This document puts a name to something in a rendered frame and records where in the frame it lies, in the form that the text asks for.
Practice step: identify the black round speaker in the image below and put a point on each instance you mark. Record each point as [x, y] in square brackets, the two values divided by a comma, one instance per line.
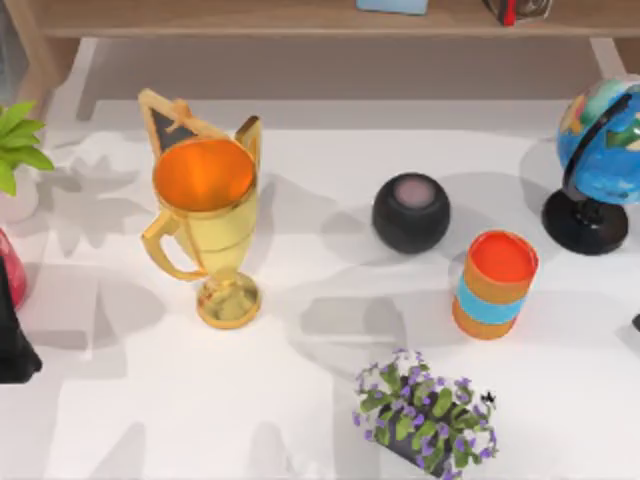
[411, 215]

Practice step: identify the gold trophy cup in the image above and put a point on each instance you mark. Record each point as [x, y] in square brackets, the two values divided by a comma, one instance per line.
[210, 220]

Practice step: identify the orange and blue can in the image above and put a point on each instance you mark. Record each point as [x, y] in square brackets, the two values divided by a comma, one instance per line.
[495, 287]

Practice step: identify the purple flower plant pot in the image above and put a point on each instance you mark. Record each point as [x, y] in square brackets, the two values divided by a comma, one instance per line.
[425, 420]

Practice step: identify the wooden shelf unit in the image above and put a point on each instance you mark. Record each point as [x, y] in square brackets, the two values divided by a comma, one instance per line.
[300, 20]

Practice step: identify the light blue book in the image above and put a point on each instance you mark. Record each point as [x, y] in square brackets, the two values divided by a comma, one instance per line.
[392, 5]

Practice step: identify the blue globe on black stand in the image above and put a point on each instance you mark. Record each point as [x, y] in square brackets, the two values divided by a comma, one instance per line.
[600, 165]

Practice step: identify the red and black box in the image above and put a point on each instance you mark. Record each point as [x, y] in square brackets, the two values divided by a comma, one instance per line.
[517, 9]

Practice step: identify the red vase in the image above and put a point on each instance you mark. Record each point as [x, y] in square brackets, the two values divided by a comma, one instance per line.
[12, 272]

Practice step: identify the green plant in white pot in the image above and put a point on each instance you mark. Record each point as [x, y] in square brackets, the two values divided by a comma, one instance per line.
[17, 150]

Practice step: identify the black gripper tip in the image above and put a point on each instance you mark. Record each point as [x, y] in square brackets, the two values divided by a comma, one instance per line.
[12, 340]

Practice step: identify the small black object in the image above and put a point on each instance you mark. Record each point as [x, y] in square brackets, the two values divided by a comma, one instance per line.
[636, 322]

